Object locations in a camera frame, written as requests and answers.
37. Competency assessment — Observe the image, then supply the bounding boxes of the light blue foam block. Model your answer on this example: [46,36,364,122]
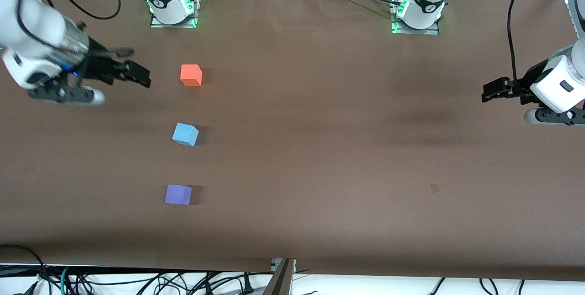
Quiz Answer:
[172,123,200,147]

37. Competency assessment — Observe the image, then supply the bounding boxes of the orange foam block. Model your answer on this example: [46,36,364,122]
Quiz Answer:
[180,64,202,87]

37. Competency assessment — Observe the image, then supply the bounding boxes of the purple foam block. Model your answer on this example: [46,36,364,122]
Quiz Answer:
[165,184,192,206]

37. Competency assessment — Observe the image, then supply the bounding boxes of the brown table cover sheet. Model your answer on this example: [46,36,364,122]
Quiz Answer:
[0,0,585,282]

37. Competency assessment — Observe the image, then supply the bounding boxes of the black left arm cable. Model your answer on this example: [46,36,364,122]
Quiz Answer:
[507,0,541,86]

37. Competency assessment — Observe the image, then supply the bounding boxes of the aluminium frame rail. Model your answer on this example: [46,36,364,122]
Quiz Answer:
[566,0,579,40]

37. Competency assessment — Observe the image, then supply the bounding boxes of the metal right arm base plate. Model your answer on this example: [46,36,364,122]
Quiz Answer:
[150,0,202,29]

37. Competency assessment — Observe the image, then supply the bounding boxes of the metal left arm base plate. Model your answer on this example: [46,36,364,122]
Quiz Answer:
[390,0,440,36]

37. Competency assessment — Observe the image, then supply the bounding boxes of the black looped floor cable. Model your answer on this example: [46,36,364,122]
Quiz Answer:
[0,244,52,295]

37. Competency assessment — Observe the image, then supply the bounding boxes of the teal floor cable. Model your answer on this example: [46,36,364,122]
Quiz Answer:
[59,266,72,295]

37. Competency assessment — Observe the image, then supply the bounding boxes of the grey metal post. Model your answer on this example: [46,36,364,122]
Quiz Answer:
[263,258,296,295]

